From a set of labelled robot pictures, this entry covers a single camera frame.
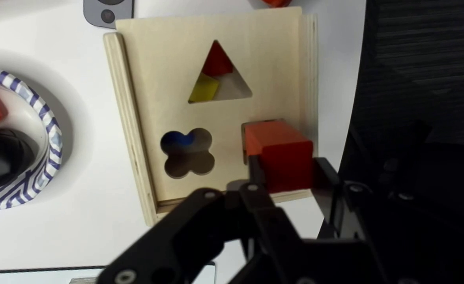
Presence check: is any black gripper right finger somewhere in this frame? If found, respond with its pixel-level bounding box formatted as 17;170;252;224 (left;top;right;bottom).
314;156;464;284

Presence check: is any black mesh office chair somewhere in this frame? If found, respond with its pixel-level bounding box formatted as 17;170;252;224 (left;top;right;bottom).
340;0;464;180

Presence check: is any blue wooden block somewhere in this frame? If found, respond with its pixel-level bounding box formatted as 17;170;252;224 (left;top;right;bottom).
162;131;200;155

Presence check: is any red chips bag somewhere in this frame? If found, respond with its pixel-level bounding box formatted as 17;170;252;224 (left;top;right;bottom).
249;0;291;9

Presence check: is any yellow wooden block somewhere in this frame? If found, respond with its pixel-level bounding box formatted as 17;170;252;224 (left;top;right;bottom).
187;72;222;104

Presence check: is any small red bowl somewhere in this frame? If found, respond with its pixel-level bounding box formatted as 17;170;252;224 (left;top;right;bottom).
0;61;64;213

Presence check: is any wooden shape sorter toy box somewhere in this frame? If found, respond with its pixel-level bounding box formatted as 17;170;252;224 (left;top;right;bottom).
102;5;320;229

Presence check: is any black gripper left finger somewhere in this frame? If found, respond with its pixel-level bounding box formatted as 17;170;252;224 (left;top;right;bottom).
96;155;302;284

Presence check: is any black round object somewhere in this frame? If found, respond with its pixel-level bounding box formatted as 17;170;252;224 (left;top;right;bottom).
0;128;39;189

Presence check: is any orange wooden block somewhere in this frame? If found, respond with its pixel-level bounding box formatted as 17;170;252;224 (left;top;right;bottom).
241;118;315;194

